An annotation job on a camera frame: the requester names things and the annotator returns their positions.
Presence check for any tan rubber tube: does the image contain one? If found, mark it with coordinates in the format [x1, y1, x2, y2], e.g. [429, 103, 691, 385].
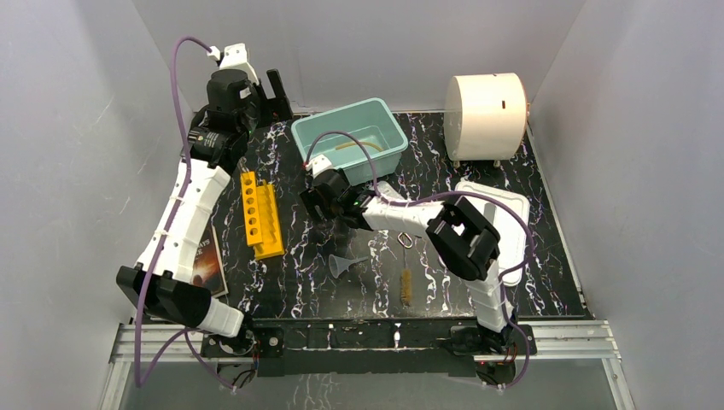
[335, 141, 384, 152]

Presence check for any clear plastic funnel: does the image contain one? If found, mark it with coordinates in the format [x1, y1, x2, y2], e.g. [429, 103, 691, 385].
[328, 255, 369, 279]

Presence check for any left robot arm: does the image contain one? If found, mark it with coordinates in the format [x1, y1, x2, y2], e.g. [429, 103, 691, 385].
[116, 68, 292, 355]

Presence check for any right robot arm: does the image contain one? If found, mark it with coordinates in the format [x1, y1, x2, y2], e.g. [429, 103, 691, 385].
[300, 169, 517, 354]

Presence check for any yellow test tube rack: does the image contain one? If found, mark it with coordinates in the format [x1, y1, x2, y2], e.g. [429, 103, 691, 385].
[240, 171, 285, 261]

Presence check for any teal plastic bin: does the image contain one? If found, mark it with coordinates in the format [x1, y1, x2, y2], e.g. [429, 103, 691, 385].
[291, 97, 408, 185]

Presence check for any tan test tube brush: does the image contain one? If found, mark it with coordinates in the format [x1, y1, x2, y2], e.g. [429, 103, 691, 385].
[400, 248, 412, 307]

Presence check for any dark picture book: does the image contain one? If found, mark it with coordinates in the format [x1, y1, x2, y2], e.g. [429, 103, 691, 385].
[191, 222, 228, 297]

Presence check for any cream cylindrical drum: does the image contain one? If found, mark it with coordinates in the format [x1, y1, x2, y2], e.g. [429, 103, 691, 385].
[444, 73, 528, 161]

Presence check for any white plastic lid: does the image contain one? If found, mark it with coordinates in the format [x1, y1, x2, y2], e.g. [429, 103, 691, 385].
[453, 180, 530, 272]

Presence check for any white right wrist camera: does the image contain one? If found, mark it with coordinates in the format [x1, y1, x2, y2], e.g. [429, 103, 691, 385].
[304, 154, 335, 179]

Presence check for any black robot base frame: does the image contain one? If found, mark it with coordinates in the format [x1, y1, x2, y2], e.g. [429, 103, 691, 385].
[201, 317, 537, 379]

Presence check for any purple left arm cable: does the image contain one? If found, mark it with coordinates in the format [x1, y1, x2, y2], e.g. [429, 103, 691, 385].
[132, 35, 239, 391]

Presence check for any aluminium rail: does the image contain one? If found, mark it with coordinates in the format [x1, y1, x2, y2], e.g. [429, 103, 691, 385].
[141, 318, 621, 363]

